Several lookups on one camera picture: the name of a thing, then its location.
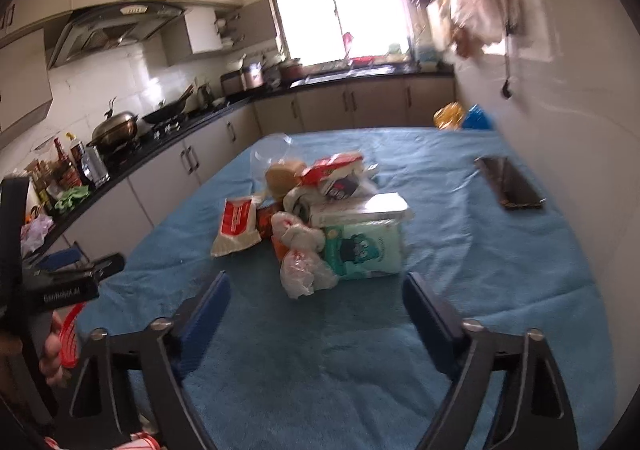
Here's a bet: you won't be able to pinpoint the white blue medicine box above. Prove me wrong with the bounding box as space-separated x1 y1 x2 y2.
309 192 414 228

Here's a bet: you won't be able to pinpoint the lower kitchen cabinets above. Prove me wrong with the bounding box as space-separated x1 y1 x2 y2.
38 72 456 259

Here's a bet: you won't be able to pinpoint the person's left hand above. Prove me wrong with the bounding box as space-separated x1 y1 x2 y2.
39 311 63 386

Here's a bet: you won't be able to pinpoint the red plastic mesh basket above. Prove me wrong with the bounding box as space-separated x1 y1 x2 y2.
60 303 86 369

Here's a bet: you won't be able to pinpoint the plastic bags on counter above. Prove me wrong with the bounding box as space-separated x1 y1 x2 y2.
21 213 54 257

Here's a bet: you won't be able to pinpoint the red white snack packet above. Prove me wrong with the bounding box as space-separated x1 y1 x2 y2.
210 196 262 257

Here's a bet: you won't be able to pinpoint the green cloth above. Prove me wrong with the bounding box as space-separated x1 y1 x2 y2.
54 186 90 214

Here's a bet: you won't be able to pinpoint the blue towel tablecloth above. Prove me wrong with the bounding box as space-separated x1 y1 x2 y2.
77 128 616 449

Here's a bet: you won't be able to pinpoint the crumpled white plastic bag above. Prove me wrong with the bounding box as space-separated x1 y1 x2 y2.
271 212 338 300

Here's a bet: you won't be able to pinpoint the red orange chip bag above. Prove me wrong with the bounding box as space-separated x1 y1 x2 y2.
256 202 282 239

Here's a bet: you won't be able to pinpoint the red sauce bottle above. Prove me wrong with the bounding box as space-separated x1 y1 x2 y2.
54 137 82 189

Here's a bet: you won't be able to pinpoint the steel kettle mug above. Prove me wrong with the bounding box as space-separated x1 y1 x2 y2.
80 146 110 188

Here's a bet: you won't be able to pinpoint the black smartphone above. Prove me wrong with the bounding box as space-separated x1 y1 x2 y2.
474 157 546 211

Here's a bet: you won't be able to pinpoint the teal tissue pack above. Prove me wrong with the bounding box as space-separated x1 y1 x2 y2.
322 221 402 280

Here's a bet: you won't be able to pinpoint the steel wok with lid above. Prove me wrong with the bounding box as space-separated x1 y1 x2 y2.
89 97 138 153

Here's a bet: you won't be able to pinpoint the clear plastic bag with bun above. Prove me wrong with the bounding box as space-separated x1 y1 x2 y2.
250 133 307 200

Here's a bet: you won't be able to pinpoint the black frying pan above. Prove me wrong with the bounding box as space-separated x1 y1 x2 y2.
142 85 194 125

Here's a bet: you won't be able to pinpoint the red white crumpled wrapper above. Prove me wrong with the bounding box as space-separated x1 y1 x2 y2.
299 151 363 186

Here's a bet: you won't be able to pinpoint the blue plastic bag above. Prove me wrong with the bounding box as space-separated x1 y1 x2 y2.
460 105 494 131

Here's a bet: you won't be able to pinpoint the yellow plastic bag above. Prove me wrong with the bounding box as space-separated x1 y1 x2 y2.
433 102 466 129

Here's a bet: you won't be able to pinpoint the brown clay pot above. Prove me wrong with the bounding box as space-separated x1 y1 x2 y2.
278 58 306 84

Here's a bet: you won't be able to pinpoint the range hood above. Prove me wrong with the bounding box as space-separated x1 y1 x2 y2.
49 1 184 69

